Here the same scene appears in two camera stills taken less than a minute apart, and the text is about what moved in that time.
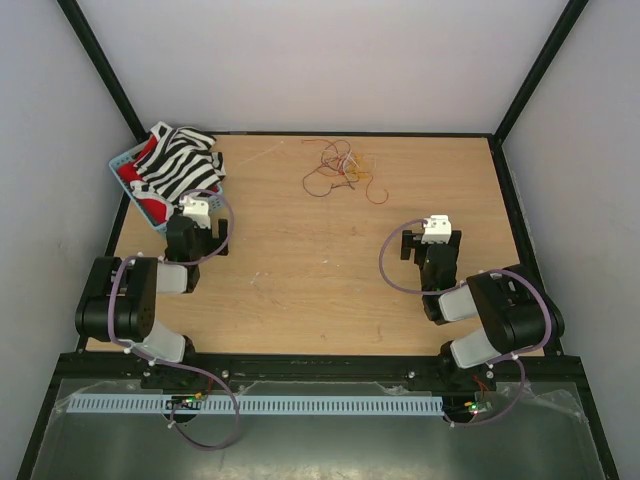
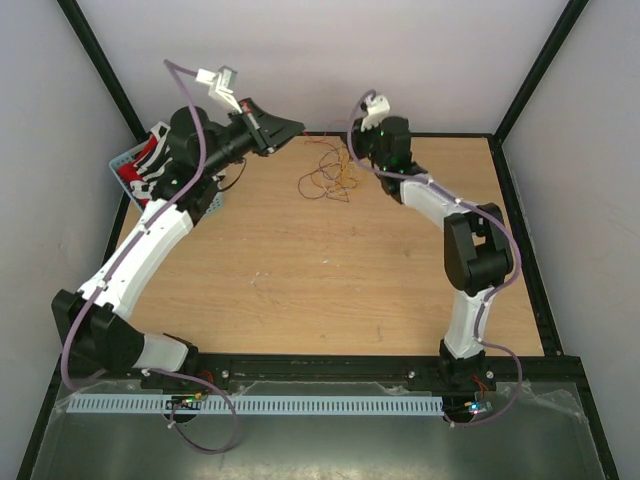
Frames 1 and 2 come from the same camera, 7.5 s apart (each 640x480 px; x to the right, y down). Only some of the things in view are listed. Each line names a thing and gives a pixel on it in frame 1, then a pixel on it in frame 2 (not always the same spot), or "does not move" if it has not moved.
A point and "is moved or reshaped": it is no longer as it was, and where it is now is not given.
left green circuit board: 190,402 does not move
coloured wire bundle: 340,167 is moved or reshaped
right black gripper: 412,240 to 358,136
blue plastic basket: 215,202 does not move
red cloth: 155,208 does not move
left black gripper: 214,243 to 268,132
